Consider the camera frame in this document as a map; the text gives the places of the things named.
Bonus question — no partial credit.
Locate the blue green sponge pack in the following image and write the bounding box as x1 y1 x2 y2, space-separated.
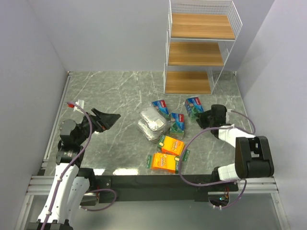
169 113 185 138
152 100 171 121
185 97 204 119

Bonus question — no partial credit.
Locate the blue green sponge pack back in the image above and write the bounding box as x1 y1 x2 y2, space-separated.
152 100 171 121

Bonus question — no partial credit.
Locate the orange sponge pack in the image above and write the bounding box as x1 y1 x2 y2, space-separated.
157 135 189 162
146 152 179 173

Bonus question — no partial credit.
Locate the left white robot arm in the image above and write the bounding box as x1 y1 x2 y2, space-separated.
27 108 121 230

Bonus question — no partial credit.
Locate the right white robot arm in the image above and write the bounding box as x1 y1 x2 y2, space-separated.
196 104 274 181

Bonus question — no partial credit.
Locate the black base bar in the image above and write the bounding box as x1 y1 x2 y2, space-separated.
96 175 238 202

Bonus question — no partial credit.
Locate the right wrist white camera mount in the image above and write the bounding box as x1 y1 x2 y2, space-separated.
226 109 232 124

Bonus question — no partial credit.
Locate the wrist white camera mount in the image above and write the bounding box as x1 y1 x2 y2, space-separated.
66 99 84 113
226 109 232 124

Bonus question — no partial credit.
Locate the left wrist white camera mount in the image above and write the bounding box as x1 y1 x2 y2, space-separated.
66 99 84 113

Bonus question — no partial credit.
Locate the aluminium frame rail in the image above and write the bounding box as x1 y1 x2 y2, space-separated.
15 71 73 230

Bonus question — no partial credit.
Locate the white wire wooden shelf rack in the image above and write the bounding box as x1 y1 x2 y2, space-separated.
164 0 243 95

